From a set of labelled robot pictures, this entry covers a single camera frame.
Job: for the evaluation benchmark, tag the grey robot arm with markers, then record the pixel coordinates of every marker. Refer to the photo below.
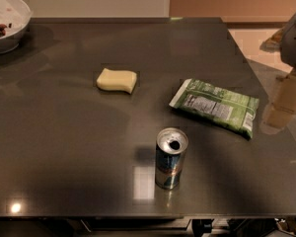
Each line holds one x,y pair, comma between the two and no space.
288,43

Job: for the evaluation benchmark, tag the redbull can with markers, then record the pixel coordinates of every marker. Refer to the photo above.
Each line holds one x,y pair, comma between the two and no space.
171,146

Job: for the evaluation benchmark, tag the green snack bag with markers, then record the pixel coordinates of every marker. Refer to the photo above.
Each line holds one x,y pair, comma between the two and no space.
223,107

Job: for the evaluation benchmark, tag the white bowl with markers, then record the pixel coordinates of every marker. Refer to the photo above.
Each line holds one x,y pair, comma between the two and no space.
15,15

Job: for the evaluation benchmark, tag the yellow sponge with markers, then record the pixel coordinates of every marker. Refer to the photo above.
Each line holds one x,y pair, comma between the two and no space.
117,80

